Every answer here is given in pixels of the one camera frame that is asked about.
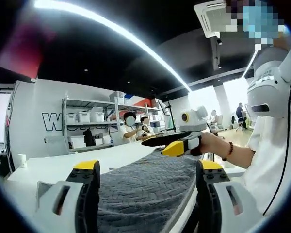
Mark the grey metal shelf rack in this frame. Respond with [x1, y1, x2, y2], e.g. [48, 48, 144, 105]
[62, 95, 171, 153]

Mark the white paper cup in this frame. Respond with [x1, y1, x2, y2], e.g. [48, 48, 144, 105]
[18, 153, 28, 169]

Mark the white ceiling air conditioner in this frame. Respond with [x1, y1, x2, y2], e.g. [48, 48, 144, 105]
[193, 0, 239, 39]

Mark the long ceiling light strip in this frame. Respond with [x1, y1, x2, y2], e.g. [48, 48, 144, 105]
[33, 0, 193, 93]

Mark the black tripod stand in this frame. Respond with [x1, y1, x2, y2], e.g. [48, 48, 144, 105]
[159, 101, 177, 134]

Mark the white cardboard box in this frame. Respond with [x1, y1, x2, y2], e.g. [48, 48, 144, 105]
[70, 135, 86, 149]

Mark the grey towel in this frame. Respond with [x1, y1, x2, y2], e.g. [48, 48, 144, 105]
[97, 145, 205, 233]

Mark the row of white storage bins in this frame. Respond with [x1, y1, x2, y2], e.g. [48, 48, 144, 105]
[66, 91, 171, 133]

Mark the black device cable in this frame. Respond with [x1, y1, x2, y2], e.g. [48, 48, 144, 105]
[262, 89, 291, 216]

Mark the black ceiling track light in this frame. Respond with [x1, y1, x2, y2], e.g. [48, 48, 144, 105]
[214, 37, 223, 70]

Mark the short ceiling light strip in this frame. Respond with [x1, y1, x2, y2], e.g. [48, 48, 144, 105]
[241, 51, 258, 79]

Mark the black bag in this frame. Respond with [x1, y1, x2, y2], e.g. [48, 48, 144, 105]
[83, 128, 97, 147]

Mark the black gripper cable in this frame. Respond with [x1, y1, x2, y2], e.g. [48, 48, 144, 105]
[206, 122, 219, 137]

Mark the white grey chest device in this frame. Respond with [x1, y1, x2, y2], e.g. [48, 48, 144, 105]
[246, 46, 291, 120]

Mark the operator in white shirt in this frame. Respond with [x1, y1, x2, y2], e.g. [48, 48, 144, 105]
[242, 36, 291, 220]

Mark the dark red hanging screen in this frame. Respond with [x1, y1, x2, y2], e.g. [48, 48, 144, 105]
[0, 7, 59, 84]

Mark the brown bead bracelet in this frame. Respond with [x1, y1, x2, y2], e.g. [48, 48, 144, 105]
[222, 142, 234, 162]

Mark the person's right hand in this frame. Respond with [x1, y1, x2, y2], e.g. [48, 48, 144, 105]
[190, 133, 230, 159]

